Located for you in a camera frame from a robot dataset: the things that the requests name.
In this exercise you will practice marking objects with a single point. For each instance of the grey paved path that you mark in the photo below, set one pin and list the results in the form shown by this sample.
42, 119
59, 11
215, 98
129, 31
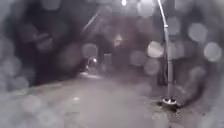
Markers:
100, 103

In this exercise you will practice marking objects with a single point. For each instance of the grey lamp pole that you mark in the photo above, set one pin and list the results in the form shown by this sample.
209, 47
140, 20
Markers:
169, 63

